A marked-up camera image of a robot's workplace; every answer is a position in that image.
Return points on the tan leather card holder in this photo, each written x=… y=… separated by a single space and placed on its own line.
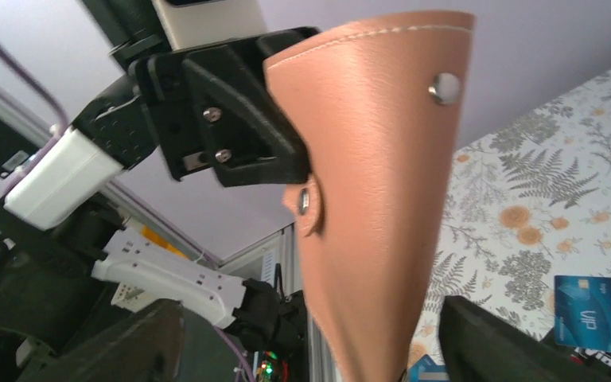
x=377 y=103

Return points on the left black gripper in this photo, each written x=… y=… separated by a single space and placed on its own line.
x=206 y=107

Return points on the blue card top right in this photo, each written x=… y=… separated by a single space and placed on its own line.
x=583 y=311

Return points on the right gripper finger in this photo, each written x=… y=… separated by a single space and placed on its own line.
x=478 y=346

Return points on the floral patterned table mat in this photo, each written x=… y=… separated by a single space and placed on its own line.
x=526 y=203

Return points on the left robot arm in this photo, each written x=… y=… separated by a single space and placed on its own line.
x=106 y=303

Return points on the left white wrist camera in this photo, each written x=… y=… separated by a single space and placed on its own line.
x=71 y=172

